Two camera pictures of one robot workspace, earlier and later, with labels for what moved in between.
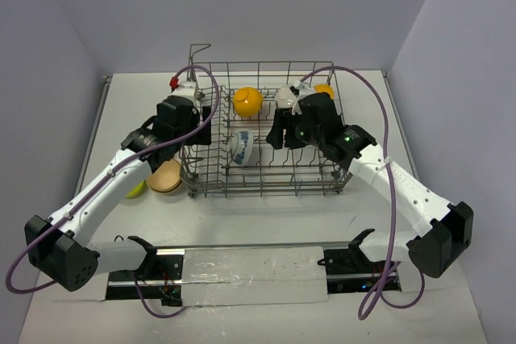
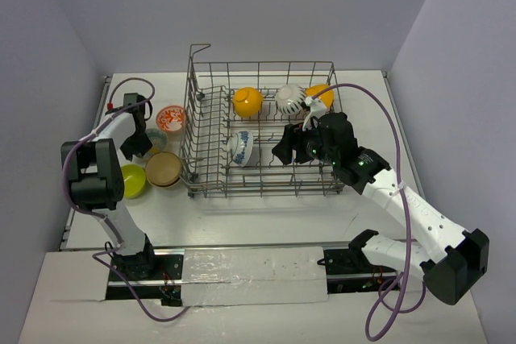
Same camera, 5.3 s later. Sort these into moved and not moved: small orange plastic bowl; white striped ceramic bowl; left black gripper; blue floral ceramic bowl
Moved: left black gripper
Not moved: white striped ceramic bowl; blue floral ceramic bowl; small orange plastic bowl
